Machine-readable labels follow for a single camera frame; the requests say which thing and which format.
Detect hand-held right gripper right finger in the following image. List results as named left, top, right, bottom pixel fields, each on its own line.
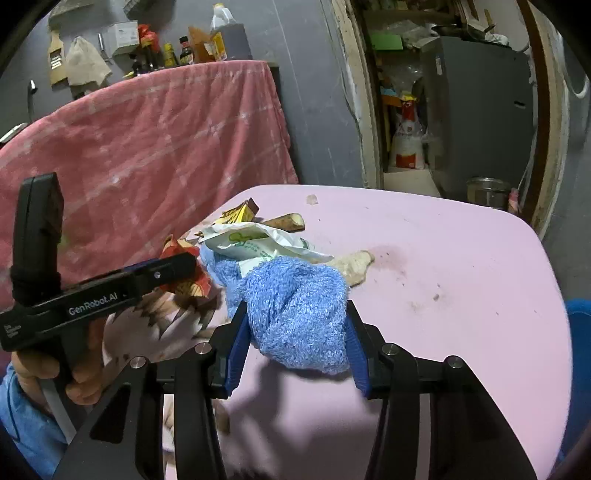
left=344, top=300, right=539, bottom=480

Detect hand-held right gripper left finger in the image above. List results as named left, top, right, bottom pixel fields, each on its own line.
left=53, top=300, right=252, bottom=480

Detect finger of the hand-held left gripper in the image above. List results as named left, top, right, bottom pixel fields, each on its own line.
left=124, top=253, right=197, bottom=302

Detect red snack wrapper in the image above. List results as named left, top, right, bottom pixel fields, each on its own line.
left=159, top=234, right=212, bottom=299

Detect blue fuzzy cloth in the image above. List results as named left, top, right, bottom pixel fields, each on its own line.
left=198, top=256, right=350, bottom=376

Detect blue plastic bucket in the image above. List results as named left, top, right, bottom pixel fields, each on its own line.
left=556, top=299, right=591, bottom=467

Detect person's left forearm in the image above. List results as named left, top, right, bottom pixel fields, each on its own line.
left=0, top=364, right=71, bottom=480

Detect person's left hand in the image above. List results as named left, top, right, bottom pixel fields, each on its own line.
left=11, top=318, right=108, bottom=407

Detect beige root peel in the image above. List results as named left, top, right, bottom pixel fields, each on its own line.
left=329, top=250, right=375, bottom=288

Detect yellow snack wrapper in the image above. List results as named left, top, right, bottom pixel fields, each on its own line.
left=222, top=198, right=260, bottom=227

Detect white plastic wrapper green print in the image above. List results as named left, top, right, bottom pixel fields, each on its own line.
left=202, top=222, right=334, bottom=274

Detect pink floral blanket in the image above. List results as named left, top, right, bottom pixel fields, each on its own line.
left=99, top=185, right=573, bottom=480

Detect black faucet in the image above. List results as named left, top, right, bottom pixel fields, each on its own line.
left=25, top=79, right=38, bottom=123

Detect brown root stub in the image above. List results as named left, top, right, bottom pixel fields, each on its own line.
left=262, top=213, right=306, bottom=232

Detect red checked cloth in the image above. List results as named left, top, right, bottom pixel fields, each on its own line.
left=0, top=59, right=300, bottom=320

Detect wooden brush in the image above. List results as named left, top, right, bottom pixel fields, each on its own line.
left=48, top=30, right=66, bottom=86

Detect beige hanging rag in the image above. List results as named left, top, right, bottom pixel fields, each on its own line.
left=65, top=37, right=112, bottom=87

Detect metal pot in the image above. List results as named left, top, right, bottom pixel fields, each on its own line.
left=466, top=178, right=512, bottom=212

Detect white sack with red label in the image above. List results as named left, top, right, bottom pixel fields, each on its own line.
left=390, top=92, right=428, bottom=169

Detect orange packet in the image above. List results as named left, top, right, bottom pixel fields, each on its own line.
left=188, top=25, right=216, bottom=64

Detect large oil jug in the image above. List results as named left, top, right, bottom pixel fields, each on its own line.
left=210, top=4, right=253, bottom=61

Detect grey refrigerator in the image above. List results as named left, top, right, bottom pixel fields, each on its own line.
left=421, top=37, right=537, bottom=197

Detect green box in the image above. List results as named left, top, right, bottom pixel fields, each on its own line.
left=369, top=32, right=403, bottom=50

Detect dark pan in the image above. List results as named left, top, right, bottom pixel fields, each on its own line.
left=431, top=21, right=511, bottom=47

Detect white wall box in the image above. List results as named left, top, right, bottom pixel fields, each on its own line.
left=104, top=23, right=140, bottom=49

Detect wooden door frame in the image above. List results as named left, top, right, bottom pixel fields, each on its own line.
left=323, top=0, right=570, bottom=237

